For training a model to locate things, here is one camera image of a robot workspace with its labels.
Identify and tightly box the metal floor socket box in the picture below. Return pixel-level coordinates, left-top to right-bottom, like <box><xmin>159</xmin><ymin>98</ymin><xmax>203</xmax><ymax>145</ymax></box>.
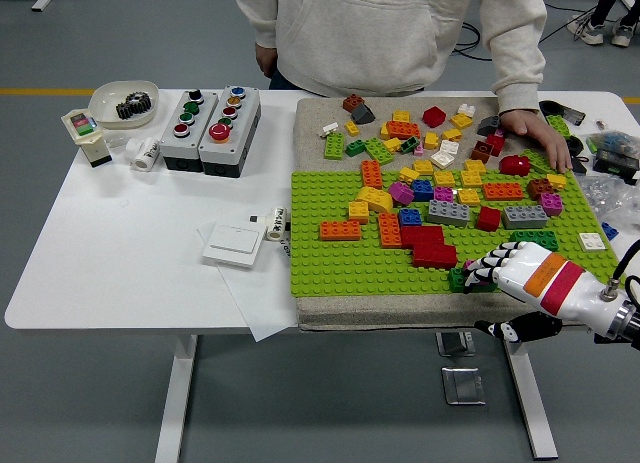
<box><xmin>440</xmin><ymin>366</ymin><xmax>486</xmax><ymax>407</ymax></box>

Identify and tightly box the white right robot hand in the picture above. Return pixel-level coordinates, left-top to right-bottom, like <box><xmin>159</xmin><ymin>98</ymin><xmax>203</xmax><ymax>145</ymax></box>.
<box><xmin>462</xmin><ymin>241</ymin><xmax>629</xmax><ymax>344</ymax></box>

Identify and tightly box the bag of blue parts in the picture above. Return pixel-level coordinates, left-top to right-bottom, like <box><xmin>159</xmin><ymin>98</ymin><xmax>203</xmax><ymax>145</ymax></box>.
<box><xmin>585</xmin><ymin>130</ymin><xmax>640</xmax><ymax>158</ymax></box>

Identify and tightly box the person's right hand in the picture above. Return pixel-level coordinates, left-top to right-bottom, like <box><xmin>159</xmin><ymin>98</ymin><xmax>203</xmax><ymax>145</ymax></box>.
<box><xmin>254</xmin><ymin>42</ymin><xmax>280</xmax><ymax>78</ymax></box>

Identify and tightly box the white table leg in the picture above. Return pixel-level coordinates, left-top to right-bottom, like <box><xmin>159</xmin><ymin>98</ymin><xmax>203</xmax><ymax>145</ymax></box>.
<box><xmin>501</xmin><ymin>340</ymin><xmax>559</xmax><ymax>461</ymax></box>
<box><xmin>153</xmin><ymin>334</ymin><xmax>200</xmax><ymax>463</ymax></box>

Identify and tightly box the yellow arch brick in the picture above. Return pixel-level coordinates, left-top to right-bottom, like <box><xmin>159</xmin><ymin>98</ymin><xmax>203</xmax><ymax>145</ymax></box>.
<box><xmin>355</xmin><ymin>185</ymin><xmax>395</xmax><ymax>215</ymax></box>

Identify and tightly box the cream red-green switch box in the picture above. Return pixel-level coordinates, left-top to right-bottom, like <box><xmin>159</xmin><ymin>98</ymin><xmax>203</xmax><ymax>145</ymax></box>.
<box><xmin>60</xmin><ymin>107</ymin><xmax>114</xmax><ymax>169</ymax></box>

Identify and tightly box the red square brick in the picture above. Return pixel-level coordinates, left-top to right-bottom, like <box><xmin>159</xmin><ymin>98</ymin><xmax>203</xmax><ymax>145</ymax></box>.
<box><xmin>422</xmin><ymin>105</ymin><xmax>448</xmax><ymax>130</ymax></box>
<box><xmin>475</xmin><ymin>205</ymin><xmax>503</xmax><ymax>233</ymax></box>
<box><xmin>484</xmin><ymin>132</ymin><xmax>508</xmax><ymax>157</ymax></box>

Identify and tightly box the red long brick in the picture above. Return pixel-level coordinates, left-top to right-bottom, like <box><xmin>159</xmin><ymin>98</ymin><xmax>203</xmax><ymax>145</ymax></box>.
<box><xmin>412</xmin><ymin>242</ymin><xmax>459</xmax><ymax>271</ymax></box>
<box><xmin>399</xmin><ymin>224</ymin><xmax>447</xmax><ymax>250</ymax></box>

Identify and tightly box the orange long brick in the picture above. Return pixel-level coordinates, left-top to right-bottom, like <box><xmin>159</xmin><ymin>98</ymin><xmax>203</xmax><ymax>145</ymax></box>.
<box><xmin>360</xmin><ymin>159</ymin><xmax>385</xmax><ymax>190</ymax></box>
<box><xmin>318</xmin><ymin>219</ymin><xmax>363</xmax><ymax>243</ymax></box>
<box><xmin>377</xmin><ymin>211</ymin><xmax>404</xmax><ymax>250</ymax></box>
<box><xmin>385</xmin><ymin>120</ymin><xmax>422</xmax><ymax>141</ymax></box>
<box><xmin>482</xmin><ymin>181</ymin><xmax>526</xmax><ymax>202</ymax></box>

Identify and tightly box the grey-brown foam mat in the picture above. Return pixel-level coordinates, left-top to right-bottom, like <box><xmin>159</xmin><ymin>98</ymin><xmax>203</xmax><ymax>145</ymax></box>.
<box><xmin>292</xmin><ymin>95</ymin><xmax>640</xmax><ymax>333</ymax></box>

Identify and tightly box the white paper sheet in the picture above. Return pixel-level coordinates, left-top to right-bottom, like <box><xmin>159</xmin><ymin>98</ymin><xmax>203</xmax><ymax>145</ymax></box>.
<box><xmin>195</xmin><ymin>221</ymin><xmax>301</xmax><ymax>343</ymax></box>

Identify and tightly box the grey emergency-stop control box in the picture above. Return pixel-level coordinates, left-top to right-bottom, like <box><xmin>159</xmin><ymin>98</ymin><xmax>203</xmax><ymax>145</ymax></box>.
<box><xmin>198</xmin><ymin>84</ymin><xmax>263</xmax><ymax>178</ymax></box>

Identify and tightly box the lime green long brick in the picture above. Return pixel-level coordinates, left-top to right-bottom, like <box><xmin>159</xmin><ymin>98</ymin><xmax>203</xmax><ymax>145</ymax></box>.
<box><xmin>363</xmin><ymin>137</ymin><xmax>397</xmax><ymax>166</ymax></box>
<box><xmin>519</xmin><ymin>149</ymin><xmax>557</xmax><ymax>176</ymax></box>

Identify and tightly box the clear plastic bag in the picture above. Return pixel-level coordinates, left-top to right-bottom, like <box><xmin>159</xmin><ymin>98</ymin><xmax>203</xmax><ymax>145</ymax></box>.
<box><xmin>578</xmin><ymin>174</ymin><xmax>640</xmax><ymax>229</ymax></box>

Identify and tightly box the person's left hand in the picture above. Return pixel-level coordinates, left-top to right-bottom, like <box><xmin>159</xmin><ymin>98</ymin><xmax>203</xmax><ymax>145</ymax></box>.
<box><xmin>499</xmin><ymin>109</ymin><xmax>574</xmax><ymax>174</ymax></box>

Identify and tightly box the grey four-button control box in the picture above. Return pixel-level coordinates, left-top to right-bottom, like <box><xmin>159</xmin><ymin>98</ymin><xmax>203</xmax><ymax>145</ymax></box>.
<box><xmin>159</xmin><ymin>88</ymin><xmax>221</xmax><ymax>174</ymax></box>

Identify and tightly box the blue square brick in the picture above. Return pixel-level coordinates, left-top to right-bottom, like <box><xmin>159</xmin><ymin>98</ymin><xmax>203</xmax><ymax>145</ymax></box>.
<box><xmin>410</xmin><ymin>178</ymin><xmax>436</xmax><ymax>203</ymax></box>
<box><xmin>398</xmin><ymin>207</ymin><xmax>424</xmax><ymax>230</ymax></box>

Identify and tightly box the white wall switch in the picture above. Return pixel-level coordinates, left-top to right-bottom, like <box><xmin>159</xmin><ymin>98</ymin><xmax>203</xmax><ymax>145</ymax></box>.
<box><xmin>201</xmin><ymin>223</ymin><xmax>266</xmax><ymax>270</ymax></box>

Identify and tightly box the dark grey sloped brick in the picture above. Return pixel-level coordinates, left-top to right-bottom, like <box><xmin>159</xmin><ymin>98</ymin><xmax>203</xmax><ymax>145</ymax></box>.
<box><xmin>350</xmin><ymin>102</ymin><xmax>376</xmax><ymax>125</ymax></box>
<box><xmin>476</xmin><ymin>114</ymin><xmax>502</xmax><ymax>137</ymax></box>

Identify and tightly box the black green electronic module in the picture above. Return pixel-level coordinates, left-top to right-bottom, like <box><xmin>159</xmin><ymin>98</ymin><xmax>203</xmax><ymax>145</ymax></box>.
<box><xmin>593</xmin><ymin>149</ymin><xmax>640</xmax><ymax>183</ymax></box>

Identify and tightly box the black floor cable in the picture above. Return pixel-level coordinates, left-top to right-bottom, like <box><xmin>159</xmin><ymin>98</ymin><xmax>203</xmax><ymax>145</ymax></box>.
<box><xmin>454</xmin><ymin>2</ymin><xmax>599</xmax><ymax>63</ymax></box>

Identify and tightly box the red rounded brick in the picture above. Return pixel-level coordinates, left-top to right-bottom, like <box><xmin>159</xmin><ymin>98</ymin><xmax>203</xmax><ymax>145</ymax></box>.
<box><xmin>498</xmin><ymin>154</ymin><xmax>532</xmax><ymax>177</ymax></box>

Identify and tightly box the dark green long brick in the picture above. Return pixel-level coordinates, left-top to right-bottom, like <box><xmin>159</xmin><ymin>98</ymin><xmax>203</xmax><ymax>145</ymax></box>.
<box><xmin>448</xmin><ymin>266</ymin><xmax>501</xmax><ymax>295</ymax></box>
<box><xmin>508</xmin><ymin>229</ymin><xmax>559</xmax><ymax>255</ymax></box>

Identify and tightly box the green baseplate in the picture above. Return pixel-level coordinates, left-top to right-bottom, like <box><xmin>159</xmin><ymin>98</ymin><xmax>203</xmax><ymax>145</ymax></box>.
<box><xmin>288</xmin><ymin>166</ymin><xmax>631</xmax><ymax>299</ymax></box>

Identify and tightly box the white oval bowl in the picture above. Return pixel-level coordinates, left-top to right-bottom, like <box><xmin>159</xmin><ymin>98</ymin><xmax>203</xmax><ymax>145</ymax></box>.
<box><xmin>88</xmin><ymin>79</ymin><xmax>161</xmax><ymax>131</ymax></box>

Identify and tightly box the white labelled tube connector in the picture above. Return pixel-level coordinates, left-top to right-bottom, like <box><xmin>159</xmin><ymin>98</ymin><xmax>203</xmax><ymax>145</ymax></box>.
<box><xmin>264</xmin><ymin>206</ymin><xmax>292</xmax><ymax>243</ymax></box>

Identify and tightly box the white flat square plate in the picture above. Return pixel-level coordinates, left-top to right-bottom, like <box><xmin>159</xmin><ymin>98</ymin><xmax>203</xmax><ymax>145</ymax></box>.
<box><xmin>578</xmin><ymin>231</ymin><xmax>608</xmax><ymax>254</ymax></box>

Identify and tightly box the person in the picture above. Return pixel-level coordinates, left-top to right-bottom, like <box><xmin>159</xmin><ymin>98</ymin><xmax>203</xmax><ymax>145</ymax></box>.
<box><xmin>567</xmin><ymin>0</ymin><xmax>640</xmax><ymax>49</ymax></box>
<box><xmin>234</xmin><ymin>0</ymin><xmax>549</xmax><ymax>98</ymax></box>

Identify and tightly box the grey long brick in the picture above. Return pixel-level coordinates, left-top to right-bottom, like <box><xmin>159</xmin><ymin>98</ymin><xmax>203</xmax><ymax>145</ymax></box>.
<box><xmin>426</xmin><ymin>199</ymin><xmax>472</xmax><ymax>228</ymax></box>
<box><xmin>501</xmin><ymin>203</ymin><xmax>550</xmax><ymax>231</ymax></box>

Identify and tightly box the white plastic pipe fitting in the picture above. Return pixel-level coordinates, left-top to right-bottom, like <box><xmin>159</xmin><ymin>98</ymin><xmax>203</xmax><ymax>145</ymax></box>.
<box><xmin>124</xmin><ymin>136</ymin><xmax>162</xmax><ymax>173</ymax></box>

